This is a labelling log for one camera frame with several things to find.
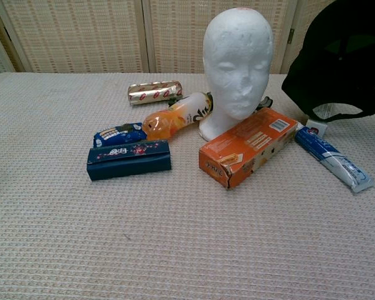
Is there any white foam mannequin head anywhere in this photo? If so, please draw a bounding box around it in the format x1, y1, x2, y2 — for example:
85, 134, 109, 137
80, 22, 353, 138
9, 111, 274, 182
198, 9, 275, 142

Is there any gold red snack package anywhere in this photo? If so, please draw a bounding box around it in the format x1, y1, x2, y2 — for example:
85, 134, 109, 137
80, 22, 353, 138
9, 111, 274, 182
127, 80, 184, 107

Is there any orange drink bottle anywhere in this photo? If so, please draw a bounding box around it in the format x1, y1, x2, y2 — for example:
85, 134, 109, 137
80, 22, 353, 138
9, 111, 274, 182
142, 92, 214, 141

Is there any blue white toothpaste tube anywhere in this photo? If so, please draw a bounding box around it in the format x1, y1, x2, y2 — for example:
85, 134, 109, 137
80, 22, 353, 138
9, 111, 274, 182
294, 124, 375, 194

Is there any woven beige table mat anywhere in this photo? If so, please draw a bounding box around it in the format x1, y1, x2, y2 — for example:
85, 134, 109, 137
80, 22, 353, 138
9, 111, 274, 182
0, 72, 375, 300

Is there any dark blue printed box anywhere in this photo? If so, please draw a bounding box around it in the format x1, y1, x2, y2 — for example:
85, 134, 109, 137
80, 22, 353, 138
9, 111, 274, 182
86, 139, 173, 181

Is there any blue cookie packet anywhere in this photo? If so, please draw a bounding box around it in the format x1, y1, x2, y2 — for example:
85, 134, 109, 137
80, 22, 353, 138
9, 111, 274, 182
92, 121, 148, 149

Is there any black baseball cap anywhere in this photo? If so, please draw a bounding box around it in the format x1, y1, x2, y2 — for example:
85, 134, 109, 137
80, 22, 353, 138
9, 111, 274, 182
281, 0, 375, 123

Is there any orange cardboard box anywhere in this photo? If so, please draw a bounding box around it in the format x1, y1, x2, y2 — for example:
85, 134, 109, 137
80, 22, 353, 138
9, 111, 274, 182
198, 107, 299, 191

